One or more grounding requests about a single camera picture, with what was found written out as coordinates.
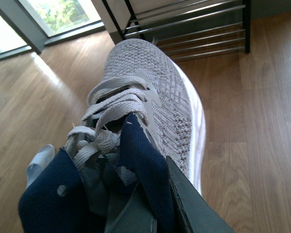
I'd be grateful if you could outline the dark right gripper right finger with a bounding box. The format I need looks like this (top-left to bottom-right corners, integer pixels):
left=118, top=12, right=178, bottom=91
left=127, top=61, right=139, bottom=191
left=166, top=156, right=234, bottom=233

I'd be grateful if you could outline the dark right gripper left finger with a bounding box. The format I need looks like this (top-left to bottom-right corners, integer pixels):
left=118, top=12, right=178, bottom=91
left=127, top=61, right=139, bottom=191
left=104, top=184, right=157, bottom=233

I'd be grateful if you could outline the grey knit sneaker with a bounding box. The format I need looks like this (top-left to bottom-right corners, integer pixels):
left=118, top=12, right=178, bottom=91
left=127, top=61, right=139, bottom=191
left=65, top=39, right=206, bottom=192

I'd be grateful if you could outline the light blue slide sandal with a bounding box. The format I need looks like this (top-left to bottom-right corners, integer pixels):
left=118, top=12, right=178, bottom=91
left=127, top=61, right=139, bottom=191
left=26, top=144, right=55, bottom=188

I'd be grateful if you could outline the black metal shoe rack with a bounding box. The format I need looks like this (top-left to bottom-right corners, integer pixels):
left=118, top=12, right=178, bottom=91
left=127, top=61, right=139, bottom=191
left=102, top=0, right=251, bottom=61

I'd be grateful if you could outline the dark window frame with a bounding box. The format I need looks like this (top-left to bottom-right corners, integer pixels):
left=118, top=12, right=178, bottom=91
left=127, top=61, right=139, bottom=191
left=0, top=0, right=105, bottom=61

